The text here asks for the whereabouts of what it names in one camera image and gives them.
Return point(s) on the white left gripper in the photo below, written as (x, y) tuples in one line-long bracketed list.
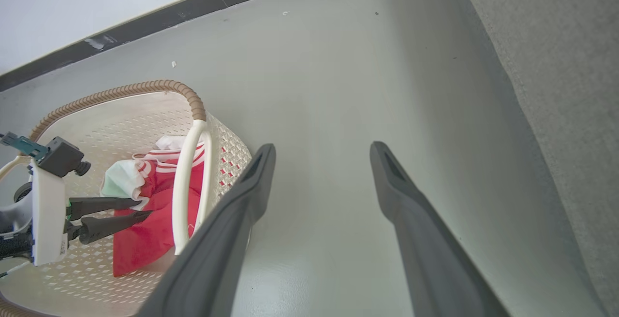
[(48, 215)]

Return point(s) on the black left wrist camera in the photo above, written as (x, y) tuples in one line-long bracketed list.
[(60, 156)]

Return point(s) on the grey fabric sofa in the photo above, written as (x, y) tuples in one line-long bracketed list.
[(570, 90)]

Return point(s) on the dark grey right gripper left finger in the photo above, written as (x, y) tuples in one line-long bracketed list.
[(213, 259)]

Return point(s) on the cream perforated laundry basket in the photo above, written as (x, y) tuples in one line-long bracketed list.
[(116, 123)]

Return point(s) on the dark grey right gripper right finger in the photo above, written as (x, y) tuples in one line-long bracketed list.
[(430, 259)]

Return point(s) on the black baseboard strip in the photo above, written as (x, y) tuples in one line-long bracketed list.
[(159, 20)]

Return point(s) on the red and white garment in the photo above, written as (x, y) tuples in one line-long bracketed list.
[(145, 239)]

